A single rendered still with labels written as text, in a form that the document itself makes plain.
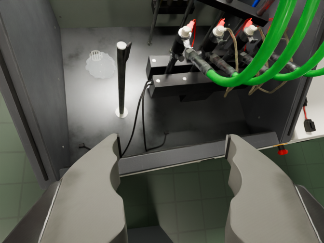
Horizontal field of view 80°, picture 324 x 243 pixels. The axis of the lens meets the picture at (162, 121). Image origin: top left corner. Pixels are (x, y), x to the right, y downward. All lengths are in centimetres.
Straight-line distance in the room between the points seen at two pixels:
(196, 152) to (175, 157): 6
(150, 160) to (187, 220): 108
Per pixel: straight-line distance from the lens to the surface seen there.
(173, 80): 56
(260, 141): 66
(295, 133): 71
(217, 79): 32
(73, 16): 80
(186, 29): 45
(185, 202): 154
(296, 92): 64
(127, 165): 51
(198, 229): 160
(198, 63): 37
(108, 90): 69
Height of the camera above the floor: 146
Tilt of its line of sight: 70 degrees down
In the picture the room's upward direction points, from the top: 35 degrees clockwise
